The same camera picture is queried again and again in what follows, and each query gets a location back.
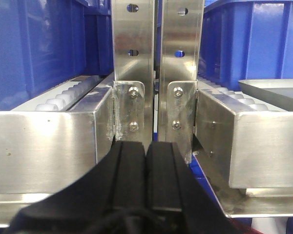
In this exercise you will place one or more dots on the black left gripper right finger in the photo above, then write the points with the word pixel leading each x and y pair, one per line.
pixel 181 203

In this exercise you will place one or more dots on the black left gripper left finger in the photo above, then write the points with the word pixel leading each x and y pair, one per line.
pixel 109 199

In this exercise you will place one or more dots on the steel shelf beam right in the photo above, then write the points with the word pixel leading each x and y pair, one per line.
pixel 246 155

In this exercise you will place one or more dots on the steel shelf beam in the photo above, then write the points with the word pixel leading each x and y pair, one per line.
pixel 246 155
pixel 43 152

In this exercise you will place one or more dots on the steel shelf beam left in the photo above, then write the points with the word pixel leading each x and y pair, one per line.
pixel 43 152

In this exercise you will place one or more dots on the silver metal tray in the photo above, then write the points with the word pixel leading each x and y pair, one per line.
pixel 277 92

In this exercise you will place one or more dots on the large blue bin right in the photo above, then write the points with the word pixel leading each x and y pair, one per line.
pixel 46 42

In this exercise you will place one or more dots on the large blue bin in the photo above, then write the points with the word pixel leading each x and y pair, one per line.
pixel 46 42
pixel 246 39

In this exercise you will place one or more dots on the large blue bin left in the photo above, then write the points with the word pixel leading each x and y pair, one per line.
pixel 246 39

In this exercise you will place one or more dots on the steel upright post left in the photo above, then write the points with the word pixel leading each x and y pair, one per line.
pixel 133 47

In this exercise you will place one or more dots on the steel upright post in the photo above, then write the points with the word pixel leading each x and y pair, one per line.
pixel 133 47
pixel 180 43

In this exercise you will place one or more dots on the steel upright post right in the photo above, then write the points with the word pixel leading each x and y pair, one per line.
pixel 180 43

